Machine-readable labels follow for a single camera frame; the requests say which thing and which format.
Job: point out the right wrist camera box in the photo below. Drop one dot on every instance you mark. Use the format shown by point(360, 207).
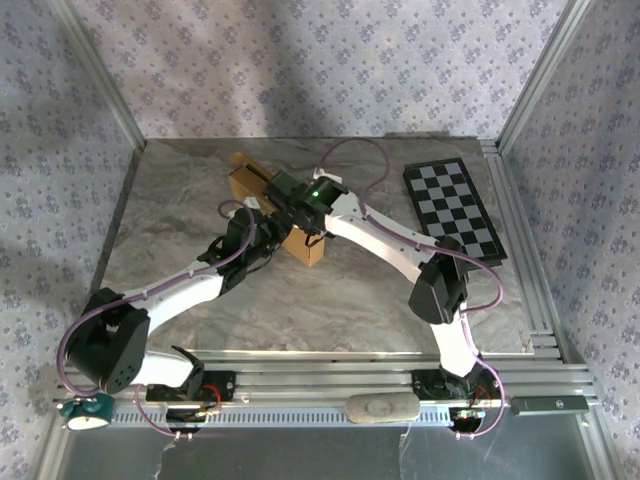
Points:
point(285, 190)

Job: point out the brown cardboard box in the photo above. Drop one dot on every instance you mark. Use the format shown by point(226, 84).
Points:
point(247, 182)

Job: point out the black and grey chessboard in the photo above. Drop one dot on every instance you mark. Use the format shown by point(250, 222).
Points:
point(452, 210)

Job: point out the grey oval stone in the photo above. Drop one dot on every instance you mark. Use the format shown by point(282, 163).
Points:
point(382, 409)

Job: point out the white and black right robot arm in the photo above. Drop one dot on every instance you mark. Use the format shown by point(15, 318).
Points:
point(380, 235)

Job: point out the aluminium side frame rail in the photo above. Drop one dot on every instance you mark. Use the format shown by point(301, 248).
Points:
point(112, 240)
point(520, 250)

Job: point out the small controller circuit board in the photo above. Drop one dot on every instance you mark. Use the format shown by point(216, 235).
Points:
point(192, 417)
point(467, 417)

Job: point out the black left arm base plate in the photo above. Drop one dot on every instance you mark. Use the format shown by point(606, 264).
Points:
point(225, 385)

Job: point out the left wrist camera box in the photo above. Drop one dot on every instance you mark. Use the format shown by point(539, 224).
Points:
point(239, 227)

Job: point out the aluminium front frame rails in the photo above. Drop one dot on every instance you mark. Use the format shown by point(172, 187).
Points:
point(310, 377)

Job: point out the long black rectangular box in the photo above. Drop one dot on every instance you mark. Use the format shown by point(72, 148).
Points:
point(550, 406)

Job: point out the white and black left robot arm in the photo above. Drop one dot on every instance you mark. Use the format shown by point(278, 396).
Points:
point(175, 300)

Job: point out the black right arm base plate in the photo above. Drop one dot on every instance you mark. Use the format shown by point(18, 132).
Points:
point(430, 385)

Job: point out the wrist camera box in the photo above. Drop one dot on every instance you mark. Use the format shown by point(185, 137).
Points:
point(239, 227)
point(285, 190)

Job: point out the aluminium frame corner post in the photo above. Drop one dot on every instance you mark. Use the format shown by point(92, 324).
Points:
point(100, 75)
point(545, 70)

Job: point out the green alarm clock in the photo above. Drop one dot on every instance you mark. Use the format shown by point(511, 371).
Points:
point(87, 412)

